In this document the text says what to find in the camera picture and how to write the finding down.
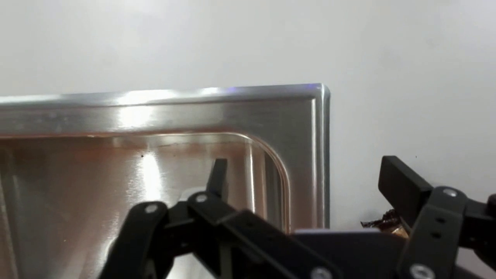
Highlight stainless steel sink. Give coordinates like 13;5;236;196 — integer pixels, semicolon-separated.
0;81;334;279

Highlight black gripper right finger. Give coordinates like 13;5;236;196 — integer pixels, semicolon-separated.
377;153;496;279

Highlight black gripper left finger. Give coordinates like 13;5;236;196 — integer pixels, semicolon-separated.
98;156;345;279

